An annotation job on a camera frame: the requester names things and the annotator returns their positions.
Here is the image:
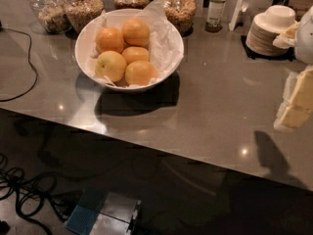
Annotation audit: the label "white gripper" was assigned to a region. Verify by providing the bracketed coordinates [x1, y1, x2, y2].
[273, 6, 313, 131]

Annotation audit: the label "orange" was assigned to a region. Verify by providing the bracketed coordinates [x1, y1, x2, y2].
[125, 61, 157, 85]
[121, 46, 150, 64]
[95, 26, 124, 53]
[121, 18, 150, 47]

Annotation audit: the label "white paper bowl liner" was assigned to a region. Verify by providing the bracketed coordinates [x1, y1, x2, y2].
[86, 0, 184, 89]

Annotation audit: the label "white ceramic bowl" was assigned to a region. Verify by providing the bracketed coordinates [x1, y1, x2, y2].
[74, 8, 185, 93]

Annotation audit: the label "black plate tray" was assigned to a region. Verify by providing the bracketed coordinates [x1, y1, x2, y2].
[241, 35, 295, 62]

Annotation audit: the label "stack of paper plates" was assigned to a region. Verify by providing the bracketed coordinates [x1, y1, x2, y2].
[246, 13, 288, 57]

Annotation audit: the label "white stand panel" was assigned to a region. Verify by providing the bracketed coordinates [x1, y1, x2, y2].
[229, 0, 246, 31]

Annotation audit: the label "small glass bottle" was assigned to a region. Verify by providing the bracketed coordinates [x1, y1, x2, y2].
[205, 0, 227, 32]

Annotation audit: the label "glass jar with granola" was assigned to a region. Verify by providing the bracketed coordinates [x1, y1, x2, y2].
[162, 0, 197, 35]

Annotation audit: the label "yellow-orange fruit, front left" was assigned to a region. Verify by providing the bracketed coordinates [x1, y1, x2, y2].
[95, 51, 127, 82]

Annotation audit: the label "glass jar with oats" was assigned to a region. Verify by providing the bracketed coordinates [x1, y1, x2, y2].
[66, 0, 105, 33]

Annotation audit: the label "blue grey floor pedal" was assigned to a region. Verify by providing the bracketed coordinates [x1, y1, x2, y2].
[65, 188, 141, 235]

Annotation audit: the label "glass jar, far left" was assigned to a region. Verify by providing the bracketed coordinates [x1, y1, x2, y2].
[29, 0, 71, 34]

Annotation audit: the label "black cables on floor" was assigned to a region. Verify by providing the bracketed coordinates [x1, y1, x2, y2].
[0, 152, 79, 235]

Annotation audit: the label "black cable on table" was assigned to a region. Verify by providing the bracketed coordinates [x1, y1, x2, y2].
[0, 26, 39, 103]

